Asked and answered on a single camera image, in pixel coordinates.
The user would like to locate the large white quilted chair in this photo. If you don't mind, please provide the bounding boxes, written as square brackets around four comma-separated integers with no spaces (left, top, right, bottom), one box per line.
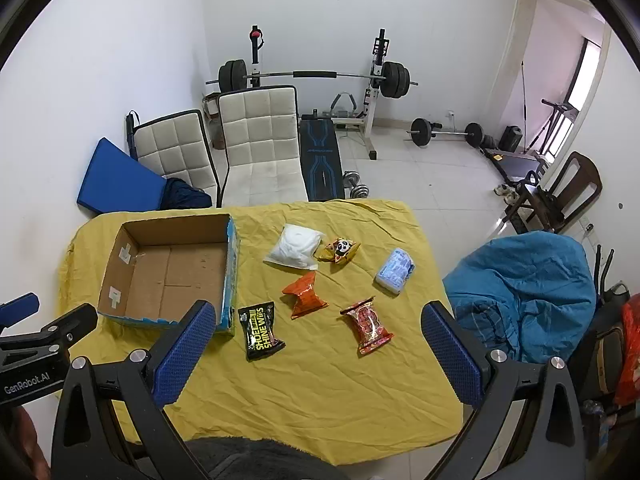
[216,85,309,208]

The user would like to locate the person's dark fleece clothing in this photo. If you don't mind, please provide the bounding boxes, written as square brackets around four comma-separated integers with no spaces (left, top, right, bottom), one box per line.
[185,436,351,480]

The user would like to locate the black bag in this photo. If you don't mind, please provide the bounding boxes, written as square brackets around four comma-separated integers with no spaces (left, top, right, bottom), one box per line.
[575,305,626,401]

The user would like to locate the black treadmill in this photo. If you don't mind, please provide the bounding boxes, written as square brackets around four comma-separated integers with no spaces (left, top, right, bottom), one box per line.
[480,147,551,186]

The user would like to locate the dark wooden chair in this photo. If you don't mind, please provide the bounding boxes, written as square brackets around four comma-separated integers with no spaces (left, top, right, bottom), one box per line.
[502,151,603,235]

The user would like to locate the white soft packet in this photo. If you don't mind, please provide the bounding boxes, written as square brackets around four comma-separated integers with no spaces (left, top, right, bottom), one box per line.
[263,223,326,271]

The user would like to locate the white barbell rack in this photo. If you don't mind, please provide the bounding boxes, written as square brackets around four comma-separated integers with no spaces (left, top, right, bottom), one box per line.
[245,25,392,161]

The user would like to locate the red snack packet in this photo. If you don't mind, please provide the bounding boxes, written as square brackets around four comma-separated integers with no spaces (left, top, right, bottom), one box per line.
[340,296,393,357]

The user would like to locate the orange bag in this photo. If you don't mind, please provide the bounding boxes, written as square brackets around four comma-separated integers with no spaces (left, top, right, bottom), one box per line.
[614,294,640,407]

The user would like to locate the black strap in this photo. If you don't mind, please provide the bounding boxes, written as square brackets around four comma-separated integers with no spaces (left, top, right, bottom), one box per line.
[125,110,142,161]

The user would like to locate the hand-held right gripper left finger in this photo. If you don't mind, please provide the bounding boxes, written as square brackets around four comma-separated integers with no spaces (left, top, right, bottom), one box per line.
[50,300,218,480]

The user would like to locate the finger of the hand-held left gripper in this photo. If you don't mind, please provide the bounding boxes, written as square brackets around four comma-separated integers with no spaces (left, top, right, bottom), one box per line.
[0,292,41,334]
[0,304,99,357]

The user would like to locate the grey exercise handles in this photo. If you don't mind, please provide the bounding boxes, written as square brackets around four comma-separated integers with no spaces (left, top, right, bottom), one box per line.
[327,92,361,122]

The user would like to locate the cardboard box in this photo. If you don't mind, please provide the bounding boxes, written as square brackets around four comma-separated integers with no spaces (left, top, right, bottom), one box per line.
[96,213,241,336]

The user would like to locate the short barbell with plates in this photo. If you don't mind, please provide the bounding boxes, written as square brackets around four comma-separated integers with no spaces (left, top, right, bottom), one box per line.
[406,117,485,149]

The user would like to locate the small white quilted chair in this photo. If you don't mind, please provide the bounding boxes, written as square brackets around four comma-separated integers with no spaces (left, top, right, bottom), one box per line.
[132,109,221,208]

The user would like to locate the black exercise machine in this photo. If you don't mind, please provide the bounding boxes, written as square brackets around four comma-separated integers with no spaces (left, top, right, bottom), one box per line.
[530,99,577,156]

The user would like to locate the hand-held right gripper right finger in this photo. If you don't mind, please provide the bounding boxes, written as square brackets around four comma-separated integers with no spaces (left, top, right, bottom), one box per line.
[420,301,588,480]

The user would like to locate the black wipes packet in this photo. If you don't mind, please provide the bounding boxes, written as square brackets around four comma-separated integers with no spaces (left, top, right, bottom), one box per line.
[237,301,287,362]

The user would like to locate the black speaker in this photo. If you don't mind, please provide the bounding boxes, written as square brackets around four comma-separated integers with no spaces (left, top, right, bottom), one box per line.
[500,125,523,153]

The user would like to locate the blue bean bag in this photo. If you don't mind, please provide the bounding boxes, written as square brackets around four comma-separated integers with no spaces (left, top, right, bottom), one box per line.
[442,231,598,365]

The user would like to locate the black blue weight bench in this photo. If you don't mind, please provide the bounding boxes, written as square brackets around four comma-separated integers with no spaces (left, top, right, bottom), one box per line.
[299,110,347,201]

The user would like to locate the yellow panda snack packet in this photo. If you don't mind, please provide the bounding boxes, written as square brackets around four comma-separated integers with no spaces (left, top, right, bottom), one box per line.
[318,237,362,267]

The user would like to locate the orange snack packet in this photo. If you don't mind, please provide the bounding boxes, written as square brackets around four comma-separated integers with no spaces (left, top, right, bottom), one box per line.
[281,272,329,319]

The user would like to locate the yellow tablecloth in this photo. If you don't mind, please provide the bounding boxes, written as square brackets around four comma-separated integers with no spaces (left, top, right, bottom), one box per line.
[59,200,463,466]

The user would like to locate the racked barbell with plates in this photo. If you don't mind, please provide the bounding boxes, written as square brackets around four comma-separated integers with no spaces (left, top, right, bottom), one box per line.
[205,59,420,98]

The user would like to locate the dark blue cloth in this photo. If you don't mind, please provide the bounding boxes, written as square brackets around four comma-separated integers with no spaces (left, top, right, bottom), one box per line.
[160,177,213,209]

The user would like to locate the blue foam mat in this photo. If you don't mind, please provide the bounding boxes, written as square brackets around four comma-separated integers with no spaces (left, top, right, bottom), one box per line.
[76,137,168,216]

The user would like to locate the blue white tissue packet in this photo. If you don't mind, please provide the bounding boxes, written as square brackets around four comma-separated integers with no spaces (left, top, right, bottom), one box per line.
[375,247,416,295]

